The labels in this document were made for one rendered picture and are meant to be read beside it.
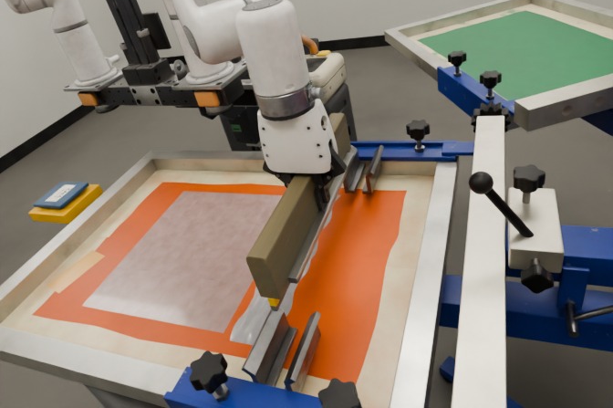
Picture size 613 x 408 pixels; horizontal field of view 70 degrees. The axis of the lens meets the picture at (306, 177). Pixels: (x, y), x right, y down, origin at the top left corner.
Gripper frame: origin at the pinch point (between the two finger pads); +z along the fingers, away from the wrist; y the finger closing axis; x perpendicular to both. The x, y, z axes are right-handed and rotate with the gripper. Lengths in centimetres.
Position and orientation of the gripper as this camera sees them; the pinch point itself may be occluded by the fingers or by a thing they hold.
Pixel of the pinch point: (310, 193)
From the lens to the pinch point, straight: 68.0
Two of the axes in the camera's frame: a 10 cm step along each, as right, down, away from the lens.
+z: 2.1, 8.1, 5.5
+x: -3.3, 5.9, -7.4
